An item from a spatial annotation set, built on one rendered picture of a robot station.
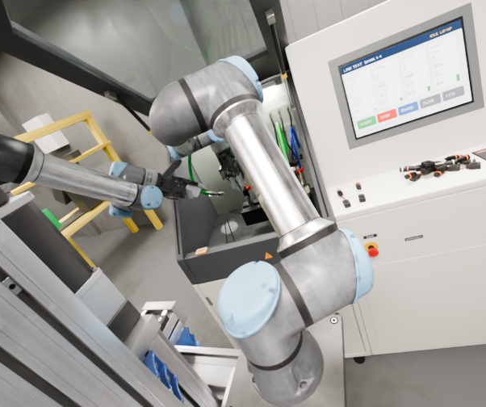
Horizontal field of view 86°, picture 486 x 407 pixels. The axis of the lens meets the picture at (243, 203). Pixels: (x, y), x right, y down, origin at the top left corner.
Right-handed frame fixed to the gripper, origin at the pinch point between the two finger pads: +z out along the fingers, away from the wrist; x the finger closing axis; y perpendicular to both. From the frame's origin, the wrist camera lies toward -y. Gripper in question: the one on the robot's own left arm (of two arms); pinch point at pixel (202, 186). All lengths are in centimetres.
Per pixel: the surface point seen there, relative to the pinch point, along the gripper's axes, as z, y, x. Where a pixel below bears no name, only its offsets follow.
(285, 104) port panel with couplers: 32, -48, 13
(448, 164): 60, -12, 68
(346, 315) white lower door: 71, 49, 23
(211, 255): 9.3, 27.9, -2.2
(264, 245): 22.8, 21.6, 16.5
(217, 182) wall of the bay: 25.3, -14.5, -33.6
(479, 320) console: 110, 44, 62
